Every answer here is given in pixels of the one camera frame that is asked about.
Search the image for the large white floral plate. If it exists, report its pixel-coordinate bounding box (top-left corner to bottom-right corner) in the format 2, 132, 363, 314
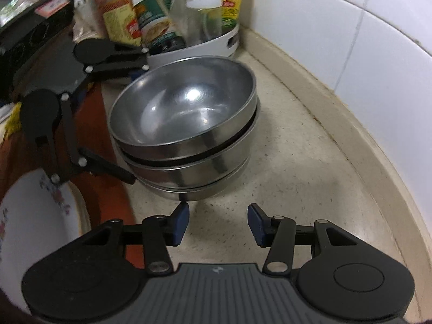
1, 168, 91, 312

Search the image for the steel bowl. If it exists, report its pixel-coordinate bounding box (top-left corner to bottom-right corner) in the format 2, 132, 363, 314
119, 102, 261, 190
108, 56, 258, 161
138, 156, 251, 202

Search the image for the yellow chenille mat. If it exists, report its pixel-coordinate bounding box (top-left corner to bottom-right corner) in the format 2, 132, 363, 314
1, 102, 22, 137

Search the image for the dark soy sauce bottle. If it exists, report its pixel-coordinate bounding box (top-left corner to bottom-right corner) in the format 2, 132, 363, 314
84, 0, 142, 46

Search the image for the green label sauce bottle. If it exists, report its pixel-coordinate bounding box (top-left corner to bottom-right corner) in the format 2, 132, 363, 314
132, 0, 186, 55

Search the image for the white round condiment tray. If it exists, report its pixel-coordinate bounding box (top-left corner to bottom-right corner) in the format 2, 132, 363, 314
147, 24, 239, 68

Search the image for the white handled oil dispenser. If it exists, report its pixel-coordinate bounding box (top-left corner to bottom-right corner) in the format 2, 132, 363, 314
185, 0, 222, 46

